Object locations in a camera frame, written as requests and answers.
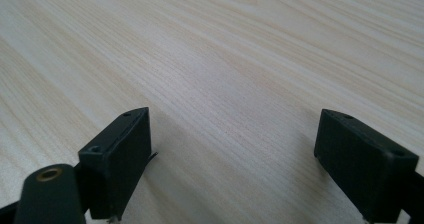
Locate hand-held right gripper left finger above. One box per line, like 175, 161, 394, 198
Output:
77, 106, 153, 221

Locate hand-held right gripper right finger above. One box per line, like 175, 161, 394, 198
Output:
313, 108, 420, 224

